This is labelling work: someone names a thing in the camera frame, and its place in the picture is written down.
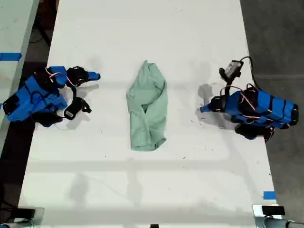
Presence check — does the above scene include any pale green T-shirt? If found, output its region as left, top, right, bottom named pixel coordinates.
left=125, top=60, right=169, bottom=152

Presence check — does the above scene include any long blue tape strip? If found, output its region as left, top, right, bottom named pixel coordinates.
left=0, top=52, right=23, bottom=62

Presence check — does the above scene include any white side table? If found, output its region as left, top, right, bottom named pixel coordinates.
left=0, top=0, right=40, bottom=152

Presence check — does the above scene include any short blue tape strip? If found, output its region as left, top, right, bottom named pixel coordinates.
left=263, top=190, right=277, bottom=200

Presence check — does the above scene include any small black box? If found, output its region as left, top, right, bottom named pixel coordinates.
left=17, top=208, right=37, bottom=219
left=261, top=206, right=285, bottom=216

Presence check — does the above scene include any grey metal pipe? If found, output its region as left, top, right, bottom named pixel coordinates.
left=0, top=219, right=34, bottom=228
left=264, top=217, right=304, bottom=228

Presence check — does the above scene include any arm red white wire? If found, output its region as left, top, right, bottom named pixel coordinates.
left=219, top=85, right=277, bottom=124
left=44, top=67, right=79, bottom=87

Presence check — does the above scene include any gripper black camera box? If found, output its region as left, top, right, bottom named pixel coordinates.
left=64, top=97, right=92, bottom=121
left=218, top=60, right=243, bottom=80

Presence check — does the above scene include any black floor cable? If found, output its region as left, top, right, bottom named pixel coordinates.
left=28, top=22, right=52, bottom=48

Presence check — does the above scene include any shiny metal bracket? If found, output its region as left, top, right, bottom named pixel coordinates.
left=13, top=207, right=46, bottom=228
left=252, top=204, right=287, bottom=228

